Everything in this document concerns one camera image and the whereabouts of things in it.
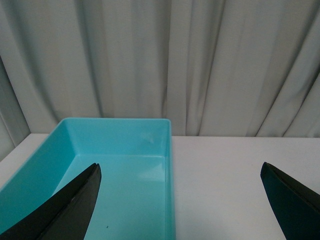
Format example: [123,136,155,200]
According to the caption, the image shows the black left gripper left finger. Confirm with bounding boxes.
[0,163,102,240]

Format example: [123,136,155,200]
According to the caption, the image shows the grey-white pleated curtain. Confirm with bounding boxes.
[0,0,320,158]

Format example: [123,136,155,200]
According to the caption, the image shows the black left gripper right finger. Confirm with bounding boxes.
[260,162,320,240]

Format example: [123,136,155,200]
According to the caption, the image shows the turquoise plastic storage bin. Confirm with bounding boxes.
[0,118,176,240]

